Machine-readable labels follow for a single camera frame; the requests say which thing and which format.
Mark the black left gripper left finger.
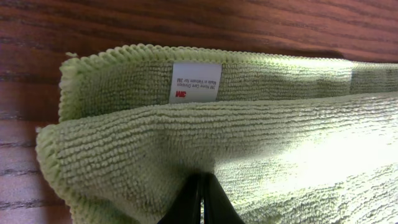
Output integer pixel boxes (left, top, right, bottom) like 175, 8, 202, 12
158, 174, 202, 224

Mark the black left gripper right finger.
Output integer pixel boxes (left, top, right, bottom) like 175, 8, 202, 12
203, 173, 244, 224

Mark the light green microfiber cloth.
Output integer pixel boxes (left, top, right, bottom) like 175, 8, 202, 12
35, 44, 397, 223

